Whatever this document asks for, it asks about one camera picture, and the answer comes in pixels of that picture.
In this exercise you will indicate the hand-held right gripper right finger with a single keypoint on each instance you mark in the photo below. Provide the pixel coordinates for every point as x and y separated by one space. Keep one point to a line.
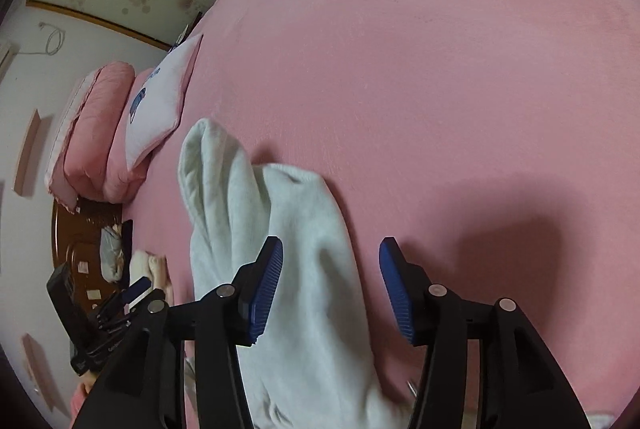
397 294

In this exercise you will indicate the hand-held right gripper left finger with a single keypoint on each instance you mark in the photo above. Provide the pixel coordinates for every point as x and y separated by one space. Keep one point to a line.
262 294

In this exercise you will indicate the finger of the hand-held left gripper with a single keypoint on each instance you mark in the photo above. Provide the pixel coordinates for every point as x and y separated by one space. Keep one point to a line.
120 321
136 290

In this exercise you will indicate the light grey zip hoodie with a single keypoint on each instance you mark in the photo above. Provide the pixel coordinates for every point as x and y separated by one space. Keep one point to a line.
300 259

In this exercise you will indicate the person's left forearm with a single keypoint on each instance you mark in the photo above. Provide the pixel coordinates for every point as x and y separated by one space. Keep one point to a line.
80 404

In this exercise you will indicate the grey patterned cloth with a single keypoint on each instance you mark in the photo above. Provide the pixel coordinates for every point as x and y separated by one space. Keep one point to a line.
111 254

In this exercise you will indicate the black cloth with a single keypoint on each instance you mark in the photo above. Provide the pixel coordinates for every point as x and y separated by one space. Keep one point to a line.
127 234

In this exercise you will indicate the pink folded quilt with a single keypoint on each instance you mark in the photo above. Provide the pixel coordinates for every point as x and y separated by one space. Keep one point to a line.
110 134

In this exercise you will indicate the pink frilled pillow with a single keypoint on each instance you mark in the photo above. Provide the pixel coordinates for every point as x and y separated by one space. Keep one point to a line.
62 149

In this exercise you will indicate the white pillow with blue print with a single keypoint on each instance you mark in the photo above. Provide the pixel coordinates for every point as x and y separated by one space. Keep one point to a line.
155 109

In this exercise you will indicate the pink bed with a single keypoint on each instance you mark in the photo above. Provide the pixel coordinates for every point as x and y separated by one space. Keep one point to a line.
425 59

